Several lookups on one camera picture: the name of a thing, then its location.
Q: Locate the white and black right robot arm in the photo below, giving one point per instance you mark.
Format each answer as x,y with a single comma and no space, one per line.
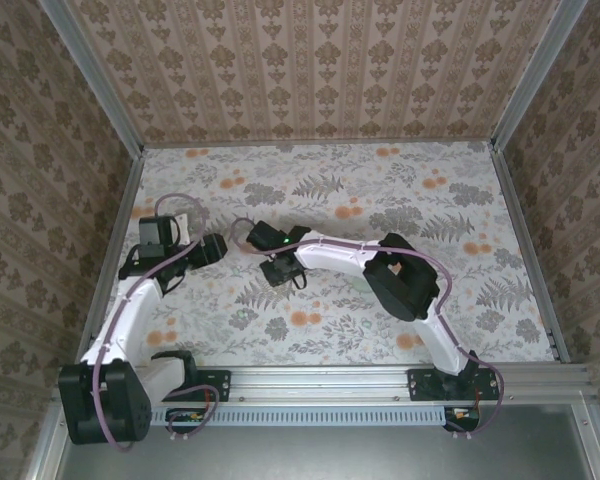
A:
330,257

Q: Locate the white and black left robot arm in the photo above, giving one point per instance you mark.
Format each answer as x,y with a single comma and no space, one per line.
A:
130,320

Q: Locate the small electronics board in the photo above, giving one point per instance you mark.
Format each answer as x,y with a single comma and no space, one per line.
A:
462,415
185,416

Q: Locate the steel sheet panel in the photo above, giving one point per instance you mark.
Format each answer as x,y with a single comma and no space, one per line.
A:
330,450

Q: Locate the aluminium table side rail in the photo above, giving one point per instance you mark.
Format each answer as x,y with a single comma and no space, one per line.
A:
114,235
529,250

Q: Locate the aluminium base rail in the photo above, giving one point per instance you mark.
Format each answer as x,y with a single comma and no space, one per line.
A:
320,385

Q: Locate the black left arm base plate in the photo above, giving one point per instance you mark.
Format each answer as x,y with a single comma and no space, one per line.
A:
220,382

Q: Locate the aluminium frame post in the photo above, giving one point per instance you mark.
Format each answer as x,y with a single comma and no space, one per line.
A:
96,75
539,75

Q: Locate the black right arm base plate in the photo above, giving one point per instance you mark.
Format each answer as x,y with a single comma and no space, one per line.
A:
420,385

